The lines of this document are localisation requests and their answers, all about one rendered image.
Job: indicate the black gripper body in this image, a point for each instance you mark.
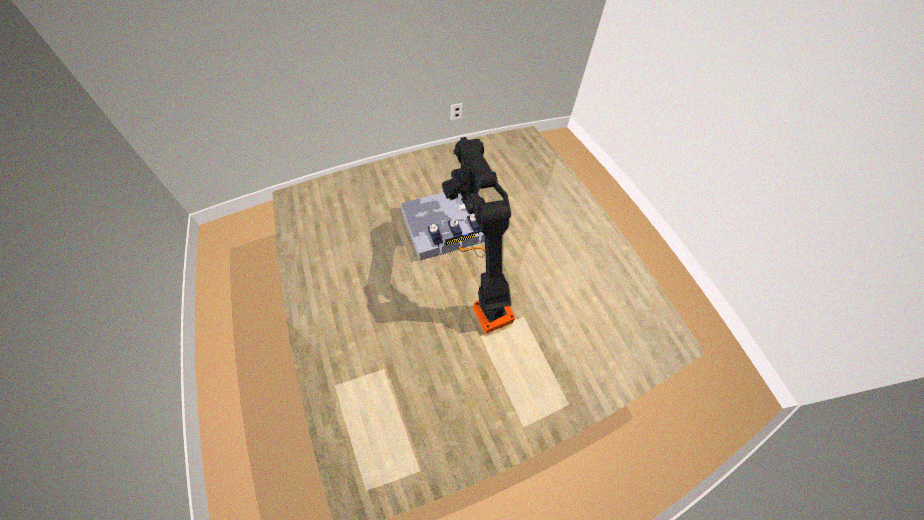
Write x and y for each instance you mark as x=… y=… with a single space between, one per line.
x=470 y=191

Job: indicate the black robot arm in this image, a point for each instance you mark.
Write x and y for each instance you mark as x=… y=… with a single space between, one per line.
x=493 y=219

